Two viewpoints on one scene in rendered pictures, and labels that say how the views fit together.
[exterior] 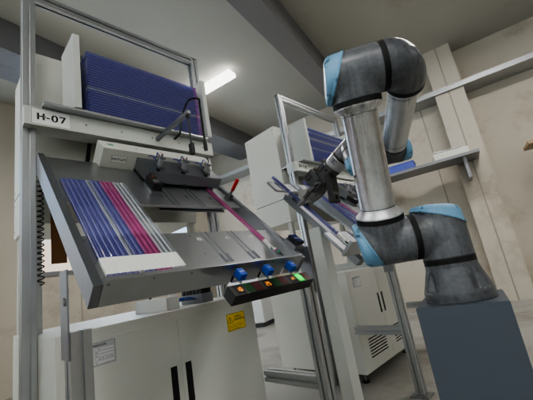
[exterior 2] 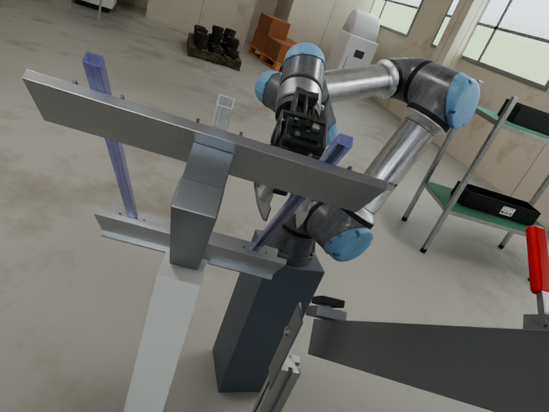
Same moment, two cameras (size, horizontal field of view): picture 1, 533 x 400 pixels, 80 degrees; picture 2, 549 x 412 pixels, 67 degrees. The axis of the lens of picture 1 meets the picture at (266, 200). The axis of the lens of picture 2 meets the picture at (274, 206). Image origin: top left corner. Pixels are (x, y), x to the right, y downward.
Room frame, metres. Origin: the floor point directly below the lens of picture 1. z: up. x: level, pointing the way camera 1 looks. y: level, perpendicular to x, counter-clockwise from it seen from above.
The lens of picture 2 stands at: (1.72, 0.13, 1.20)
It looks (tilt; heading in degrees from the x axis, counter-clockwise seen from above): 27 degrees down; 216
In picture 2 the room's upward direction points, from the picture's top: 20 degrees clockwise
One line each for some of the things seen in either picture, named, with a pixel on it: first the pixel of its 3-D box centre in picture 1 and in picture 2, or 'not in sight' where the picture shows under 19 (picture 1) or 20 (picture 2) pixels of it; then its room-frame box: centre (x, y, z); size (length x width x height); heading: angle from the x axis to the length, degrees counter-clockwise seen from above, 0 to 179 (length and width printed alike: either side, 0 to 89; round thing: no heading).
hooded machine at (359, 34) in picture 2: not in sight; (353, 50); (-5.09, -4.36, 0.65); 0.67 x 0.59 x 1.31; 59
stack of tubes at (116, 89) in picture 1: (144, 104); not in sight; (1.30, 0.48, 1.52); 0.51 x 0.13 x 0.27; 137
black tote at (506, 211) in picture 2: not in sight; (494, 203); (-1.41, -0.35, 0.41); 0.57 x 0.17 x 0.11; 137
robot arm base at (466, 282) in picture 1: (454, 277); (294, 236); (0.81, -0.42, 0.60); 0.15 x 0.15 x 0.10
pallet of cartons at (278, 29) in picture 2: not in sight; (284, 45); (-4.15, -5.13, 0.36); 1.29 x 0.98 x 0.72; 61
